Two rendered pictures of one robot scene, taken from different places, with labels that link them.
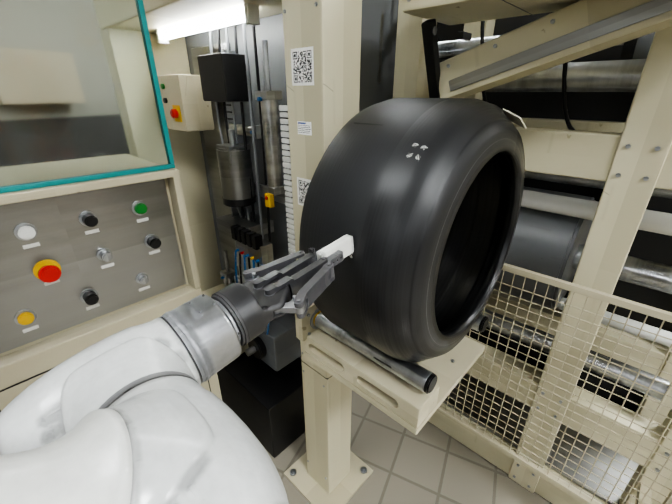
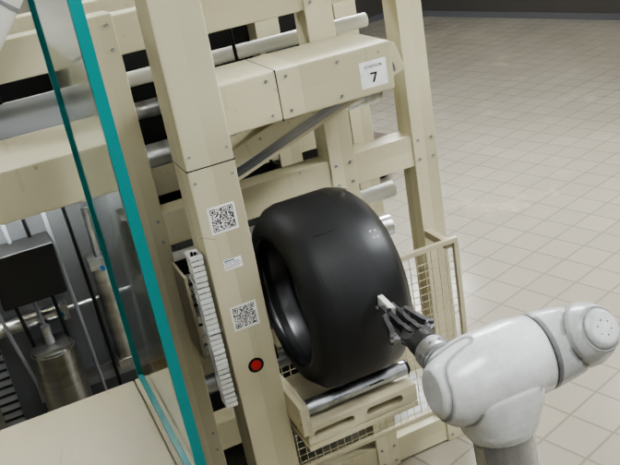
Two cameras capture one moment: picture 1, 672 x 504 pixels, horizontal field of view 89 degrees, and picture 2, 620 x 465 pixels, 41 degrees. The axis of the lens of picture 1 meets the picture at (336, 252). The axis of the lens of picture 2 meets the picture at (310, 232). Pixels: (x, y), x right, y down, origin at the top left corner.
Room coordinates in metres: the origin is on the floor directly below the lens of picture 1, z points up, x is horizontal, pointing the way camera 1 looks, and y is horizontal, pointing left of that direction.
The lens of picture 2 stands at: (-0.20, 1.77, 2.30)
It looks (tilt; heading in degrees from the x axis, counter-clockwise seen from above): 24 degrees down; 296
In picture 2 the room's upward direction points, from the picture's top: 10 degrees counter-clockwise
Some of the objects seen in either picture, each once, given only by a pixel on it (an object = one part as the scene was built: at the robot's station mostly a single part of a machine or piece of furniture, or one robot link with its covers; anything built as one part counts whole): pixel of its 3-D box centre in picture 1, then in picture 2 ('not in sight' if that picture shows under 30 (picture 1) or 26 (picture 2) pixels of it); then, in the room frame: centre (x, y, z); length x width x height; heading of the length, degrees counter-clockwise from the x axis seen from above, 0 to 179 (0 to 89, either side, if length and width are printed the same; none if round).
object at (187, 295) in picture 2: not in sight; (216, 301); (1.19, -0.27, 1.05); 0.20 x 0.15 x 0.30; 47
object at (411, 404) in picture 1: (364, 366); (356, 406); (0.66, -0.07, 0.83); 0.36 x 0.09 x 0.06; 47
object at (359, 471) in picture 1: (328, 471); not in sight; (0.92, 0.03, 0.01); 0.27 x 0.27 x 0.02; 47
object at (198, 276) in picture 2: (296, 195); (213, 330); (0.96, 0.11, 1.19); 0.05 x 0.04 x 0.48; 137
